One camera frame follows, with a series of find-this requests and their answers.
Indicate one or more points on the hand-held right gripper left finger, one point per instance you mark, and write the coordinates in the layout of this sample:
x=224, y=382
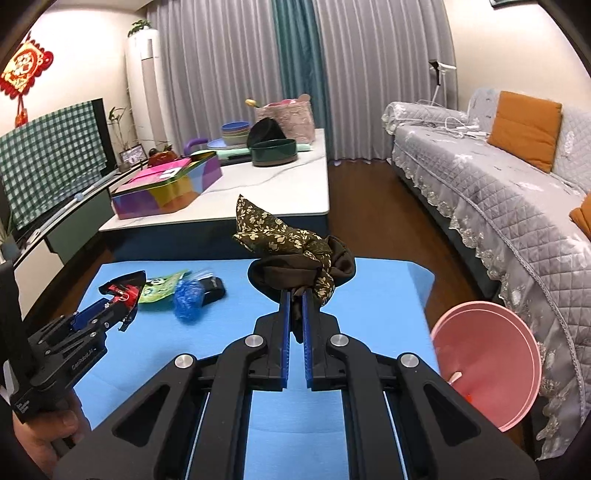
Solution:
x=286, y=341

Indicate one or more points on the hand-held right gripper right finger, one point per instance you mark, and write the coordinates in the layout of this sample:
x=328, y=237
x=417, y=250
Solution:
x=308, y=350

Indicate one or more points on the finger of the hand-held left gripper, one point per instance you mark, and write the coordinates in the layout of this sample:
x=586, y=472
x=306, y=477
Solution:
x=115, y=323
x=92, y=316

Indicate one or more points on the dark red printed packet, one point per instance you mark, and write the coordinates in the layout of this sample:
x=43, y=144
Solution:
x=134, y=281

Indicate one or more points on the brown floral cloth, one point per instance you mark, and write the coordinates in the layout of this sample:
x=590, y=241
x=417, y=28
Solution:
x=272, y=235

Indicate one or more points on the pink plastic bin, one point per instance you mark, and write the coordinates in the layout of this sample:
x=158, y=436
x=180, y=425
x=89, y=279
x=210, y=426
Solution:
x=485, y=350

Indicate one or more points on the person's left hand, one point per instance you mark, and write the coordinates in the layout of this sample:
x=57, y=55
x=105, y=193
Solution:
x=51, y=438

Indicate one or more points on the green snack wrapper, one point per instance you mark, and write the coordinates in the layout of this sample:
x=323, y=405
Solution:
x=159, y=290

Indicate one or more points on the blue crumpled plastic bag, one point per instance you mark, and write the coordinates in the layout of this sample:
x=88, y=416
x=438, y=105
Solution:
x=187, y=300

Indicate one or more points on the white green TV cabinet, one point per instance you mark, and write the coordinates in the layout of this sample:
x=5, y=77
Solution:
x=69, y=235

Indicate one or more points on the black small pouch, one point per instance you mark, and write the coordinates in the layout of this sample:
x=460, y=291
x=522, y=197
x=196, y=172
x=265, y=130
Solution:
x=214, y=290

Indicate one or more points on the blue tablecloth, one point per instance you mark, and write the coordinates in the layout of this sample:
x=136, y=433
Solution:
x=388, y=300

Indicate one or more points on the light blue rod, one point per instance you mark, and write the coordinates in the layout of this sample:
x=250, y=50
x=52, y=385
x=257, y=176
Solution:
x=81, y=196

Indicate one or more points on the colourful tin box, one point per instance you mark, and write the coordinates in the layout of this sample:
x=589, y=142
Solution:
x=152, y=198

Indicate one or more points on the white top coffee table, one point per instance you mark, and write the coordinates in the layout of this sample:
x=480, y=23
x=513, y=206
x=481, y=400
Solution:
x=277, y=184

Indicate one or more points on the green checked cloth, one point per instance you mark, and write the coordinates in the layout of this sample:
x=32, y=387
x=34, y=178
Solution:
x=51, y=152

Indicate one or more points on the black television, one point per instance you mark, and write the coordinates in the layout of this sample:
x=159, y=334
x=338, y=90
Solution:
x=102, y=129

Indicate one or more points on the dark green bowl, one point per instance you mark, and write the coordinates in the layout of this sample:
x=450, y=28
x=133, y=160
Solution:
x=274, y=154

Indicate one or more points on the bamboo plant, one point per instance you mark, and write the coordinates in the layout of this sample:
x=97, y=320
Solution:
x=119, y=124

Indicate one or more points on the light green mat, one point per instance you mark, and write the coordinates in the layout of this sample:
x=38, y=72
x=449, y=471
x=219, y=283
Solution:
x=304, y=147

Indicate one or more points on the blue plate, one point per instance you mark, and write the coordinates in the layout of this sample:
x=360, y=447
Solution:
x=219, y=145

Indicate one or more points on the black hat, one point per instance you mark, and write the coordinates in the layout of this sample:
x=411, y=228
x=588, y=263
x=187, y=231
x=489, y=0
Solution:
x=265, y=131

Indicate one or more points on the stack of coloured bowls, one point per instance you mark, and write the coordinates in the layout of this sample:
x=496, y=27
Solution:
x=235, y=131

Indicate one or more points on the pink lace basket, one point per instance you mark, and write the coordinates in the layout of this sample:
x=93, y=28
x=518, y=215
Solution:
x=295, y=122

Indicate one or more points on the white standing air conditioner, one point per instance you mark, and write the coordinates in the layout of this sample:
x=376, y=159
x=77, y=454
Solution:
x=143, y=83

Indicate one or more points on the grey quilted sofa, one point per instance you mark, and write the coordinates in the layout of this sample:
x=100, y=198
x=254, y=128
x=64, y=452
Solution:
x=485, y=184

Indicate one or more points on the teal curtain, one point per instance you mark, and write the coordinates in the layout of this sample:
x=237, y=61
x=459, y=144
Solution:
x=300, y=69

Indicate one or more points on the grey curtain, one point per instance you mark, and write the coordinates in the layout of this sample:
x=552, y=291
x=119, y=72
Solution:
x=212, y=60
x=383, y=60

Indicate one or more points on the small leafy plant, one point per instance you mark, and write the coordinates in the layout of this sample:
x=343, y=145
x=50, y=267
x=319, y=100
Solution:
x=140, y=27

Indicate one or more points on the orange cushion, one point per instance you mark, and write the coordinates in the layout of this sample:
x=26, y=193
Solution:
x=582, y=217
x=524, y=129

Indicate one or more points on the white floor lamp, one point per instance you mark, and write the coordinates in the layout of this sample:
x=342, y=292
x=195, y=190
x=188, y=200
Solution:
x=436, y=67

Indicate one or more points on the photo frame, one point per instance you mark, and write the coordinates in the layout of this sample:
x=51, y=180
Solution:
x=133, y=154

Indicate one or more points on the red knot wall decoration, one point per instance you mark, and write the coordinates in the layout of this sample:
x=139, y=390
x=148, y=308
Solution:
x=25, y=64

